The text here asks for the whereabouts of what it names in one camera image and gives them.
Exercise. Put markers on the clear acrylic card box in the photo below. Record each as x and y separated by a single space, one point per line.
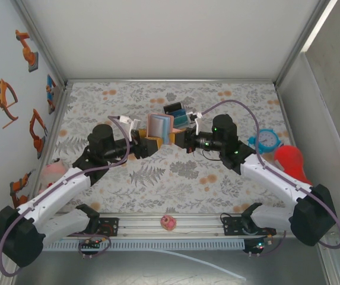
165 112

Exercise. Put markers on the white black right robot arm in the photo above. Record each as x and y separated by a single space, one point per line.
276 175

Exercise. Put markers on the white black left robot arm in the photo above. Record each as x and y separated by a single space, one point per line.
57 190

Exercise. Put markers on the teal VIP card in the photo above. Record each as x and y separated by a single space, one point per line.
181 121

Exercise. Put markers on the blue card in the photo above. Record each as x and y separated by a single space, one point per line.
180 113

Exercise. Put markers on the black card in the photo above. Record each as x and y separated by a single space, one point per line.
172 106

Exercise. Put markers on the blue alarm clock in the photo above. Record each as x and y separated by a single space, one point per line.
266 139

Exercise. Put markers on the floral table mat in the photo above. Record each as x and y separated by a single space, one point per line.
187 193

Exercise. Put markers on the pink plush doll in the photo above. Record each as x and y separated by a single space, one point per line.
52 172

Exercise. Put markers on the red plastic toy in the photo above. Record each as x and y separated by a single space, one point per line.
289 160

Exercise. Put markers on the pink donut toy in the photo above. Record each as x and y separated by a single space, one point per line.
168 222

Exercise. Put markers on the white plastic tube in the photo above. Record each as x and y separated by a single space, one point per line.
205 263

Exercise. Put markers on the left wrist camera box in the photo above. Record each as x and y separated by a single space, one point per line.
126 120

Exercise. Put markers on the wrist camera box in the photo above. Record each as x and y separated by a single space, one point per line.
198 114
126 120

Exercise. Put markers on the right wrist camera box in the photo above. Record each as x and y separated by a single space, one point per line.
198 114

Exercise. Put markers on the aluminium frame rail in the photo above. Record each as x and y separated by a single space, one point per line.
169 80
202 230
281 102
54 130

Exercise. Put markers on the blue orange rail sticker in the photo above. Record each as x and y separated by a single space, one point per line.
50 89

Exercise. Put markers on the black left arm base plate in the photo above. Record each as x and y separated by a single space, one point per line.
111 227

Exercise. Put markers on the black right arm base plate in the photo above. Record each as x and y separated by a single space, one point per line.
230 227

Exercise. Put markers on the aluminium frame post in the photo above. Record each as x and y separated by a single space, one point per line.
39 38
303 38

